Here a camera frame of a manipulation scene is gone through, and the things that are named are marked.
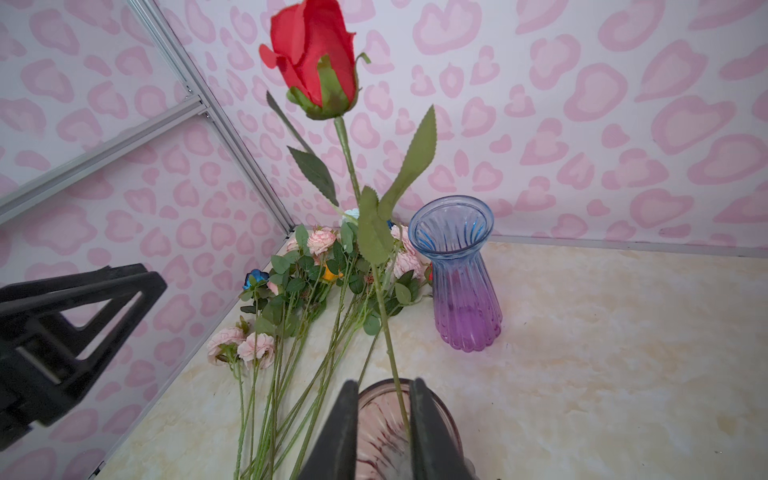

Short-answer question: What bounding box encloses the blue flower at wall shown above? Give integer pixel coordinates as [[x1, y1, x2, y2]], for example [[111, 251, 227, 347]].
[[243, 269, 270, 291]]

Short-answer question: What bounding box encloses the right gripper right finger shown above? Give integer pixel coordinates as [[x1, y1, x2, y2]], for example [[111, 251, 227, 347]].
[[409, 378, 474, 480]]

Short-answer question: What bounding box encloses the purple blue glass vase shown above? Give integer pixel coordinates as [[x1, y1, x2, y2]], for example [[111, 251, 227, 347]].
[[409, 195, 503, 352]]

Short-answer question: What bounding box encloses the orange flower stem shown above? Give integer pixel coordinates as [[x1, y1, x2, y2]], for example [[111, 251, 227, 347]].
[[321, 266, 344, 284]]

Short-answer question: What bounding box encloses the pink flower sprig low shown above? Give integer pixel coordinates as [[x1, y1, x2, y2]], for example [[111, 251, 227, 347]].
[[205, 326, 275, 479]]

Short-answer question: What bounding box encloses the smoky pink glass vase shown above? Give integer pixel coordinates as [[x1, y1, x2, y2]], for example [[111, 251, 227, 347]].
[[355, 379, 476, 479]]

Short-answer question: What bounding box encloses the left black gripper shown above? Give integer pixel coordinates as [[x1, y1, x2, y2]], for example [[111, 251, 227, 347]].
[[1, 264, 167, 449]]

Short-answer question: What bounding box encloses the pink flower sprig right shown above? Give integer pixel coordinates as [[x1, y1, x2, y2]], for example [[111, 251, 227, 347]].
[[387, 225, 429, 281]]

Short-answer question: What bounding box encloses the red rose long stem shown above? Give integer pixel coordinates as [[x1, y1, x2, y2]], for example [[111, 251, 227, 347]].
[[259, 0, 438, 433]]

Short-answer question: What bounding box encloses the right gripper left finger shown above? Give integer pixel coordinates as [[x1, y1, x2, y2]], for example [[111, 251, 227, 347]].
[[298, 380, 359, 480]]

